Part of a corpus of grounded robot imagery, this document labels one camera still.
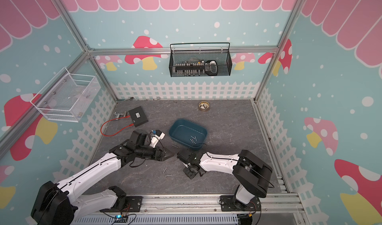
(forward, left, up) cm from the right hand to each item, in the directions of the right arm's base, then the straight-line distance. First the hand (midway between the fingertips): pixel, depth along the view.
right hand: (191, 170), depth 85 cm
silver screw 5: (+20, -3, +2) cm, 20 cm away
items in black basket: (+50, -2, +35) cm, 61 cm away
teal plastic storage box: (+25, +2, 0) cm, 25 cm away
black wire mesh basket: (+57, -6, +36) cm, 68 cm away
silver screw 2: (0, +15, +1) cm, 15 cm away
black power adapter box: (+39, +39, +3) cm, 55 cm away
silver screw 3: (-3, +15, 0) cm, 15 cm away
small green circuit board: (-23, +34, -1) cm, 41 cm away
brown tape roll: (+49, -10, +1) cm, 50 cm away
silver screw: (+15, +11, +1) cm, 19 cm away
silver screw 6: (+22, -1, +1) cm, 22 cm away
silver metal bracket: (+40, +52, +3) cm, 66 cm away
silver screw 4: (+19, 0, +1) cm, 19 cm away
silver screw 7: (+18, -1, +1) cm, 18 cm away
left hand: (+3, +12, +13) cm, 18 cm away
